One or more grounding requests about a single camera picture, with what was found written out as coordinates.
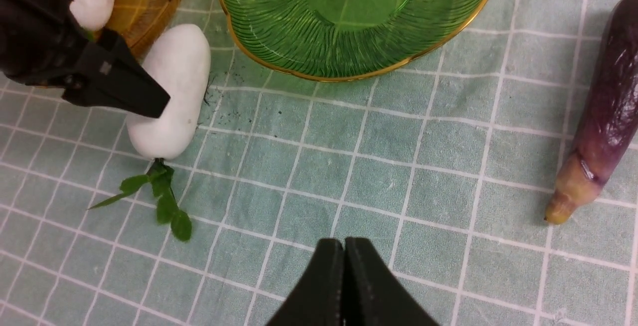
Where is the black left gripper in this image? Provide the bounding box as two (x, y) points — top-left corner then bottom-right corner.
(0, 0), (170, 119)

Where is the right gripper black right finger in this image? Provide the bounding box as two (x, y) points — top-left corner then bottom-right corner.
(344, 237), (438, 326)

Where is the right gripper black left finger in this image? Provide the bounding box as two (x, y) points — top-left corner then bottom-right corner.
(267, 238), (344, 326)

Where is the purple eggplant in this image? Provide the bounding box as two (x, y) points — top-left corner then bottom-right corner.
(544, 0), (638, 225)

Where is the green checkered tablecloth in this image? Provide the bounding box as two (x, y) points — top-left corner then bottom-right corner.
(0, 0), (637, 326)

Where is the green glass plate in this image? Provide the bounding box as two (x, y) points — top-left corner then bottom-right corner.
(219, 0), (488, 82)

